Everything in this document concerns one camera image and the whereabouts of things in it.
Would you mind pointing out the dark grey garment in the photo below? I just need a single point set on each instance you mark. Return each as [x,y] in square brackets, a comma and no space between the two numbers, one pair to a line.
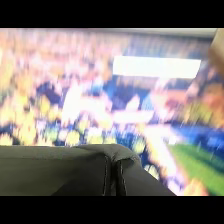
[66,170]

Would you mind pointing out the cardboard box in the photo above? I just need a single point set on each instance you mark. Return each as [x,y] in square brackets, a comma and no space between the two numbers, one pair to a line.
[218,53]

